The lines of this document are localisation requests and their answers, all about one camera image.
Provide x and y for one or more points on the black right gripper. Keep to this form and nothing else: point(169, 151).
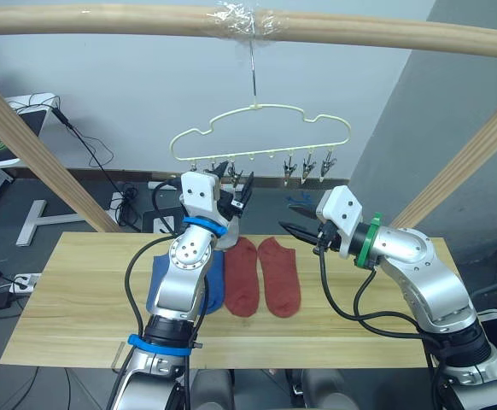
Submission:
point(327, 239)

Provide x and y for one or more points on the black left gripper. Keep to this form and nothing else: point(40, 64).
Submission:
point(228, 203)

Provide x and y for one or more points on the metal clip with cream tips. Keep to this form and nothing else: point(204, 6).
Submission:
point(234, 171)
point(307, 168)
point(194, 165)
point(212, 164)
point(289, 168)
point(328, 164)

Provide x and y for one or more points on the red sock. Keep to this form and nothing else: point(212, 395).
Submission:
point(280, 282)
point(242, 282)

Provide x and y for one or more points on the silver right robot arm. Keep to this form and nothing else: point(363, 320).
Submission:
point(423, 273)

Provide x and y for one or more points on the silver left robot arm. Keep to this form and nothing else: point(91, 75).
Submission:
point(180, 277)

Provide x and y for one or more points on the cream cloud-shaped clip hanger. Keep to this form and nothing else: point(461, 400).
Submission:
point(255, 107)

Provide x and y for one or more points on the blue floor scrap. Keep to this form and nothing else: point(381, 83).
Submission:
point(302, 197)

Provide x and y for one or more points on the grey sock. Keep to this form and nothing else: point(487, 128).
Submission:
point(231, 240)

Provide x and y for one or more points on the blue sock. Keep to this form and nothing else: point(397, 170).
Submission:
point(215, 290)

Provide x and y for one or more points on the clear plastic tape wrap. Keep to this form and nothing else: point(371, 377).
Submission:
point(240, 21)

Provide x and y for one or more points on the dark grey rounded shape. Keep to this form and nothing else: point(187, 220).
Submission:
point(329, 390)
point(212, 390)

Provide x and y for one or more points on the black desk mat green print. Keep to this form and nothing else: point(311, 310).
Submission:
point(30, 121)

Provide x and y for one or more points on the white standing desk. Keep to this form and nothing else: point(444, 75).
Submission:
point(22, 102)

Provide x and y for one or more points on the white power strip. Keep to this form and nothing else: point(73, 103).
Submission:
point(23, 284)

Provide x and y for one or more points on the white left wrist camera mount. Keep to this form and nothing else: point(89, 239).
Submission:
point(199, 188)

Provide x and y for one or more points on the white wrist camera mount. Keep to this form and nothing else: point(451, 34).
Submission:
point(344, 209)
point(199, 188)

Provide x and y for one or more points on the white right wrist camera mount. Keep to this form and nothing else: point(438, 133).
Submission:
point(344, 209)

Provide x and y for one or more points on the slanted wooden frame post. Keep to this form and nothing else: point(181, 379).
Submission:
point(39, 158)
point(466, 166)

